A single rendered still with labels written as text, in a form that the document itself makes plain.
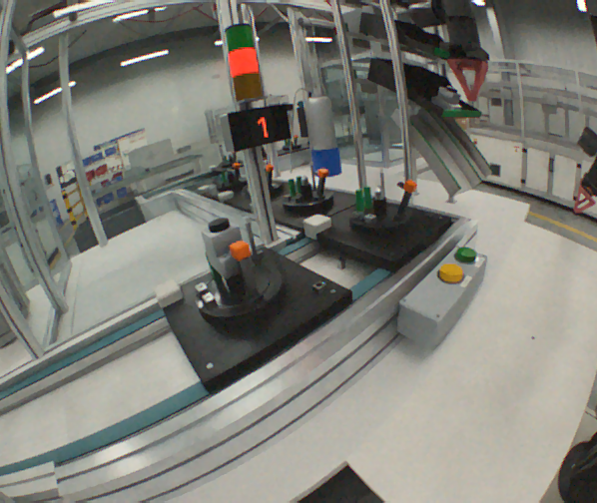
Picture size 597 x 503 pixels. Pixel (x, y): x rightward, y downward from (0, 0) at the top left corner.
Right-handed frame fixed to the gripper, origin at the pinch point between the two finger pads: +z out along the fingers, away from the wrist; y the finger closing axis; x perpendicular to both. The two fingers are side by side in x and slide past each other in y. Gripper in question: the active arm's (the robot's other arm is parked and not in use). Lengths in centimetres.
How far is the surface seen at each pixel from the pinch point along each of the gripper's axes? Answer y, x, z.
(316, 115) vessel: -50, -96, 7
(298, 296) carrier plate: 32.9, -12.1, 27.0
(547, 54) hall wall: -844, 17, -197
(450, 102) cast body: -20.1, -12.0, 1.3
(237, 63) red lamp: 25.7, -30.5, -8.7
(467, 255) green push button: 7.7, 3.2, 26.4
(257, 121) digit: 24.5, -28.9, 2.9
